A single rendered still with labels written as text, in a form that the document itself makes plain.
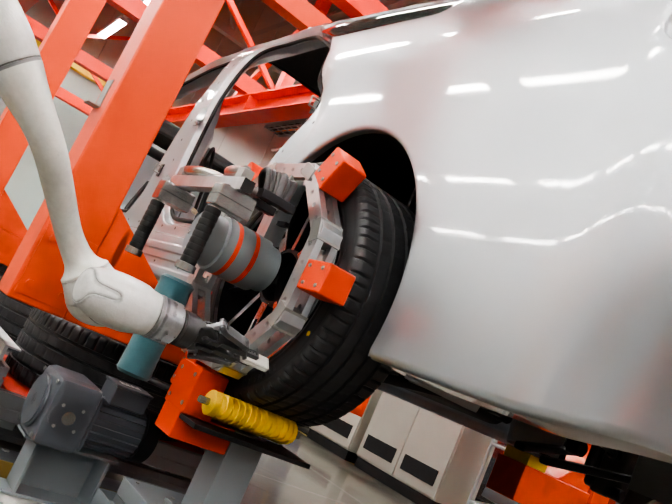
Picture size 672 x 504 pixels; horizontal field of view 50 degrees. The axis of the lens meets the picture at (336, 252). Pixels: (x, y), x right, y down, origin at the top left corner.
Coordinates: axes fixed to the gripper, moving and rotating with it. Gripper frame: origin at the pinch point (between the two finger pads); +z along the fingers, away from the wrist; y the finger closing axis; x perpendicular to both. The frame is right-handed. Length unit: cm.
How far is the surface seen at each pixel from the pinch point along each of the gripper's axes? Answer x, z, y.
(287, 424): -2.5, 20.3, -13.0
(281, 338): 3.0, 2.6, 6.4
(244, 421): -5.1, 8.3, -14.4
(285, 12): 325, 72, -46
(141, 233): 37.6, -22.9, -14.3
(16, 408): 24, -20, -81
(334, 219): 23.9, 2.5, 26.8
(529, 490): 42, 192, -49
